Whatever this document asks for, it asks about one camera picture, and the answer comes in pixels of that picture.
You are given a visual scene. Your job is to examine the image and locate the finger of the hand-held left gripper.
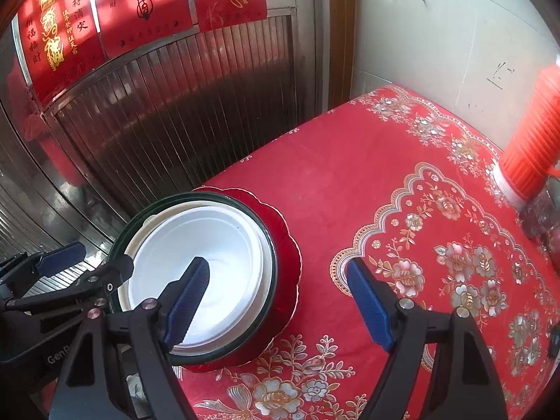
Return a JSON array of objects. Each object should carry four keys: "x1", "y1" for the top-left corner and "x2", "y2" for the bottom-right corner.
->
[
  {"x1": 0, "y1": 241, "x2": 88, "y2": 299},
  {"x1": 9, "y1": 254, "x2": 134, "y2": 313}
]

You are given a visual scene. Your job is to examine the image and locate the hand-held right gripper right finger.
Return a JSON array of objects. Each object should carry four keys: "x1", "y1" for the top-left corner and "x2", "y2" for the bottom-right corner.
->
[{"x1": 346, "y1": 257, "x2": 510, "y2": 420}]

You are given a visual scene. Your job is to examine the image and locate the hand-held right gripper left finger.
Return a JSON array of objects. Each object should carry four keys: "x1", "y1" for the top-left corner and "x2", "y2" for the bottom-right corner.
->
[{"x1": 50, "y1": 256, "x2": 211, "y2": 420}]

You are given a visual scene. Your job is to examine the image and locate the cream ribbed plastic bowl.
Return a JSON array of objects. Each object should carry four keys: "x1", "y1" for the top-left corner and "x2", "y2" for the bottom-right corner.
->
[{"x1": 117, "y1": 201, "x2": 272, "y2": 355}]

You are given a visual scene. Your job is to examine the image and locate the green plastic bowl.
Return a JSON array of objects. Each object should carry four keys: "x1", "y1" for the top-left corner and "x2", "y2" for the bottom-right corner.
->
[{"x1": 107, "y1": 192, "x2": 279, "y2": 366}]

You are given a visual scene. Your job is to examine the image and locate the red glass plate gold rim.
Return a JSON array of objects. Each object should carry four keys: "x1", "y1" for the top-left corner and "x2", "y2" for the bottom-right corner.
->
[{"x1": 188, "y1": 186, "x2": 303, "y2": 370}]

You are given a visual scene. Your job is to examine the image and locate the red floral tablecloth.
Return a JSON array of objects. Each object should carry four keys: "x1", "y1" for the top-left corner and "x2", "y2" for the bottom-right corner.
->
[{"x1": 175, "y1": 84, "x2": 560, "y2": 420}]

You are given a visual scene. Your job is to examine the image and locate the brown ribbed metal door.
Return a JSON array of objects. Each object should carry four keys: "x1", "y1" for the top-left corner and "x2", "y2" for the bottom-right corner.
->
[{"x1": 0, "y1": 0, "x2": 357, "y2": 307}]

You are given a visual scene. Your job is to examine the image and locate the glass pot lid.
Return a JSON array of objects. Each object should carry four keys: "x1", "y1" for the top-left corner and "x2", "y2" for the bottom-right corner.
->
[{"x1": 518, "y1": 175, "x2": 560, "y2": 254}]

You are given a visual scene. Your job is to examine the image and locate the red poster gold characters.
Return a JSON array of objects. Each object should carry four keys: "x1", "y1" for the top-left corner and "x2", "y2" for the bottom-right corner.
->
[{"x1": 17, "y1": 0, "x2": 106, "y2": 101}]

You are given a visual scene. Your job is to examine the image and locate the orange thermos flask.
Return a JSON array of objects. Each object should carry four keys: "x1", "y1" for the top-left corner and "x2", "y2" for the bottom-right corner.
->
[{"x1": 492, "y1": 63, "x2": 560, "y2": 211}]

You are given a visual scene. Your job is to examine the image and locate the red poster black characters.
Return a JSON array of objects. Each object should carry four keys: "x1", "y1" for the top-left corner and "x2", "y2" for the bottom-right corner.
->
[{"x1": 94, "y1": 0, "x2": 195, "y2": 60}]

